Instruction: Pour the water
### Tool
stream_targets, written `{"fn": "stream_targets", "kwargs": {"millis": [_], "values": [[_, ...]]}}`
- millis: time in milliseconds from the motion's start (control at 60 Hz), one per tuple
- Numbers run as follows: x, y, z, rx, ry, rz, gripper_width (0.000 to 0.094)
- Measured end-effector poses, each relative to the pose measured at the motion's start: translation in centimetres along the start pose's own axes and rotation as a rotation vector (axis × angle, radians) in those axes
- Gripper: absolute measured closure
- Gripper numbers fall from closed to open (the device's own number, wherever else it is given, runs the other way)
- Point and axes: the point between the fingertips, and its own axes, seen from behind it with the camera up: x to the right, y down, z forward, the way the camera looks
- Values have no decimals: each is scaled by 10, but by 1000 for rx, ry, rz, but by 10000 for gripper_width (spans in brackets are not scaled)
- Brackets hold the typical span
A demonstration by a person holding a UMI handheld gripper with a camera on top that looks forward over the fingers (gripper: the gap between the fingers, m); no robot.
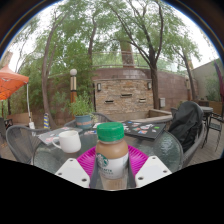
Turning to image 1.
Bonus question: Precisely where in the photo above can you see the wooden bench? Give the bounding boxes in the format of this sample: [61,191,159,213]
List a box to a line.
[6,111,34,126]

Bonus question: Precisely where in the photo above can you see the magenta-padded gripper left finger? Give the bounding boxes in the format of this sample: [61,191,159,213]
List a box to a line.
[54,145,101,190]

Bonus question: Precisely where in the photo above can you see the blue yellow striped post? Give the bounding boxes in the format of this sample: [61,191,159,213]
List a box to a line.
[43,112,51,130]

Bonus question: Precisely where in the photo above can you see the coffee drink bottle green cap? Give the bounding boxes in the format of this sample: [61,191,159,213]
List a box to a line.
[94,121,130,191]

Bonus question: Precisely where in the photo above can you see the green plant in blue pot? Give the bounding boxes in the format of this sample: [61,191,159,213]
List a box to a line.
[68,91,98,130]

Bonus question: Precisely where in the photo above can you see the black laptop with stickers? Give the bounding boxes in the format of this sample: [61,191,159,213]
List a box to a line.
[122,120,167,141]

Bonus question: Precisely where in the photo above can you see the orange patio umbrella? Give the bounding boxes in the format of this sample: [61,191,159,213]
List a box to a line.
[0,63,30,102]

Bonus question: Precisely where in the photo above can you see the silver laptop with stickers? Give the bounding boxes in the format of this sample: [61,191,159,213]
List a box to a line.
[37,125,84,147]

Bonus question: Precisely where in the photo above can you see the white ceramic mug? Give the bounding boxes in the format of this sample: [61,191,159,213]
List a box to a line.
[51,129,82,154]

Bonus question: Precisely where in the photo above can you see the black jacket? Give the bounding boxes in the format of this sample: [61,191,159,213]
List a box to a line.
[169,100,205,153]

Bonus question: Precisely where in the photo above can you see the colourful printed card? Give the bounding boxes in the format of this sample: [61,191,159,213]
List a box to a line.
[83,129,98,136]

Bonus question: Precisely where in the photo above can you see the wooden lamp post white globe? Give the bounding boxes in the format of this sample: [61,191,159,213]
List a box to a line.
[69,68,78,104]

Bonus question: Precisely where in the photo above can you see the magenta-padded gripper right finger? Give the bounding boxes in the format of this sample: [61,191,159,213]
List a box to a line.
[127,144,173,189]

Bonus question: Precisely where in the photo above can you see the white sticker sheet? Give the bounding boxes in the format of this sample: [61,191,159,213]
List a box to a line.
[92,121,104,130]

